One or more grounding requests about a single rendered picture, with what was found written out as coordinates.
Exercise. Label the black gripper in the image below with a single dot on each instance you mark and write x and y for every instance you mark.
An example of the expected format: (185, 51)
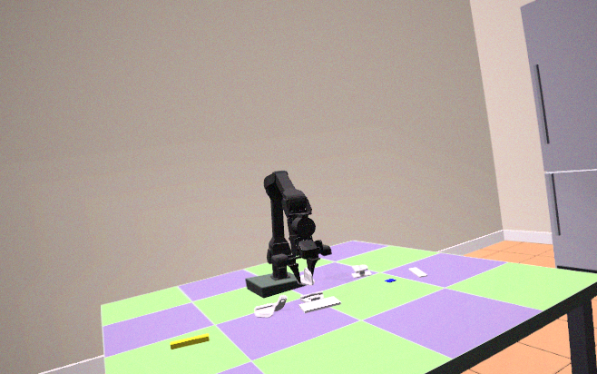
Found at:
(290, 260)

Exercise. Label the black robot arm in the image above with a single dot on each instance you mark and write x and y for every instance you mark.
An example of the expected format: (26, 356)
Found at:
(285, 197)

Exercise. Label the yellow flat bar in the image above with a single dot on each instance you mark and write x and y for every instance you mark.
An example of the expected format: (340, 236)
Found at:
(190, 341)

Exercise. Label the white flat bar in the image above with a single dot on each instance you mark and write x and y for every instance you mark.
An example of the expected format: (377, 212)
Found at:
(418, 272)

